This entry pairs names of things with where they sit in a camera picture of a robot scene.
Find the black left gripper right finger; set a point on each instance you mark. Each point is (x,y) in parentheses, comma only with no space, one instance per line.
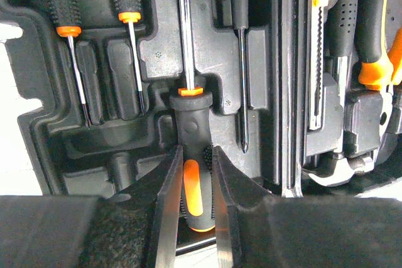
(255,228)

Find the floral table cloth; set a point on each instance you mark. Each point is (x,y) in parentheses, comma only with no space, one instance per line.
(17,175)

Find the steel claw hammer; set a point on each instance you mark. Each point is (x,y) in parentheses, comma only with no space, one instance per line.
(338,33)

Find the small black orange screwdriver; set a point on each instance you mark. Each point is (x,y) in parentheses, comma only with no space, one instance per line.
(129,12)

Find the large black orange screwdriver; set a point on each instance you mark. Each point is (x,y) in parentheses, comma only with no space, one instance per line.
(192,107)

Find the black plastic tool case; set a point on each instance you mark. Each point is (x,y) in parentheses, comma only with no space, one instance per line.
(122,144)

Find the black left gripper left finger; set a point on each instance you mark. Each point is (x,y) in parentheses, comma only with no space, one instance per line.
(135,228)

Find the precision screwdriver orange black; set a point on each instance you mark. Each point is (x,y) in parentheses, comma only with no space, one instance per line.
(65,15)

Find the orange handled long-nose pliers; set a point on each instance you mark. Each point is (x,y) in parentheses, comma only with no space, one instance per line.
(240,23)

